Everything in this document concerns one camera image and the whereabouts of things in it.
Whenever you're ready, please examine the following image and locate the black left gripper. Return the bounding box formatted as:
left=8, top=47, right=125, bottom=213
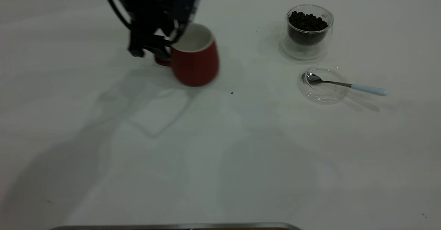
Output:
left=107, top=0, right=202, bottom=60

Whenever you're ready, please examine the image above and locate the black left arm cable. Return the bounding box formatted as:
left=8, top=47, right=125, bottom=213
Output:
left=99, top=0, right=133, bottom=30

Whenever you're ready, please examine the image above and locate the dark coffee beans pile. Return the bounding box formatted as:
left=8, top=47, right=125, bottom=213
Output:
left=288, top=11, right=328, bottom=46

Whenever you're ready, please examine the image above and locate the metal spoon light blue handle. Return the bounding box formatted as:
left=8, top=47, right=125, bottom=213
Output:
left=302, top=72, right=389, bottom=97

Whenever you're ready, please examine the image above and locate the red ceramic mug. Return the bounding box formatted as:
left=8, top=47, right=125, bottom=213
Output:
left=154, top=23, right=220, bottom=87

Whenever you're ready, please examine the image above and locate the silver metal edge strip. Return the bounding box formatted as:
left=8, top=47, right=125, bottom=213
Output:
left=50, top=222, right=302, bottom=230

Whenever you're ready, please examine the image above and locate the clear double-wall glass cup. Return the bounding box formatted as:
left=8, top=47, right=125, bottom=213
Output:
left=280, top=4, right=334, bottom=61

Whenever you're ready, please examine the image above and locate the clear glass saucer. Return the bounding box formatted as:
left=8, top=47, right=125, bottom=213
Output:
left=298, top=66, right=350, bottom=104

